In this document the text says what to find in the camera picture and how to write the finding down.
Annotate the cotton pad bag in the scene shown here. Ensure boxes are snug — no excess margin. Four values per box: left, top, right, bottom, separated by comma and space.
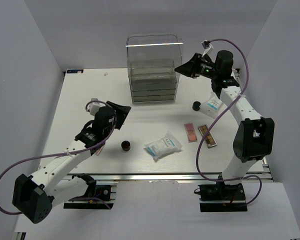
144, 131, 183, 162
199, 93, 223, 119

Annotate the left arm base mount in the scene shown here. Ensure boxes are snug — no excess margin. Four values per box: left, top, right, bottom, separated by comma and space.
63, 181, 118, 210

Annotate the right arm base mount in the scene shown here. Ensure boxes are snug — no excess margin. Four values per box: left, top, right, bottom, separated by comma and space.
194, 182, 248, 213

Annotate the amber glass jar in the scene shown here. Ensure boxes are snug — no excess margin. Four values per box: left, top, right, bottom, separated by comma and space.
121, 140, 131, 152

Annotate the brown eyeshadow palette long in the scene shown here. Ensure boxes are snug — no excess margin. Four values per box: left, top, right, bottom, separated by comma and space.
198, 124, 217, 149

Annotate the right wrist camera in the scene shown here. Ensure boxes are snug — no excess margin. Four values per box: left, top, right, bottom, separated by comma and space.
201, 40, 213, 52

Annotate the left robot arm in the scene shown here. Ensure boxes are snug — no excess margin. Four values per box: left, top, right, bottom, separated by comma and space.
12, 99, 131, 224

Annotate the aluminium table rail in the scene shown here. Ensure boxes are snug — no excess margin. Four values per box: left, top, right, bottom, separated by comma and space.
62, 173, 273, 181

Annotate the pink blush palette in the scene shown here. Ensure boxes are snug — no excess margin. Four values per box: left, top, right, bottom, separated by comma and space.
184, 123, 198, 143

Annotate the clear acrylic drawer organizer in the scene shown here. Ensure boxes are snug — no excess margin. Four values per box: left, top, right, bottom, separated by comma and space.
125, 33, 184, 104

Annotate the black jar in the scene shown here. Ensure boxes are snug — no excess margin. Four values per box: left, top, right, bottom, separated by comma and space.
192, 101, 201, 112

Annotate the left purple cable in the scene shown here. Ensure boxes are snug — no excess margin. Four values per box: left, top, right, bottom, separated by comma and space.
0, 99, 117, 216

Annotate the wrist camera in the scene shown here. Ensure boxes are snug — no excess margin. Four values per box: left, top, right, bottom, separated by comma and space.
85, 98, 103, 117
201, 40, 213, 52

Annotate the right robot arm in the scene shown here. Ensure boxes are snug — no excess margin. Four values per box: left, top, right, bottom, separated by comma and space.
175, 50, 275, 201

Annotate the purple cable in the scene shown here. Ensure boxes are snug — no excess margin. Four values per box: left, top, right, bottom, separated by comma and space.
0, 99, 117, 216
196, 38, 264, 206

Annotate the blue label sticker left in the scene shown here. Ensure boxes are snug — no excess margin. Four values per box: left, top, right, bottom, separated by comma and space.
66, 69, 84, 74

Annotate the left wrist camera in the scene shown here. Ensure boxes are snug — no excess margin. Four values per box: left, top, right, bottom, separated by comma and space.
85, 98, 103, 117

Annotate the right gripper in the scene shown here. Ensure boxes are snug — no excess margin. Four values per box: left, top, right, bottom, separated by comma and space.
174, 53, 218, 80

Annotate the round-pan orange palette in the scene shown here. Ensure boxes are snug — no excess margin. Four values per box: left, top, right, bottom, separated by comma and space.
94, 145, 105, 156

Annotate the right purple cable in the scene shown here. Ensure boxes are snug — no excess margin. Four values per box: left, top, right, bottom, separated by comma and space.
196, 38, 264, 206

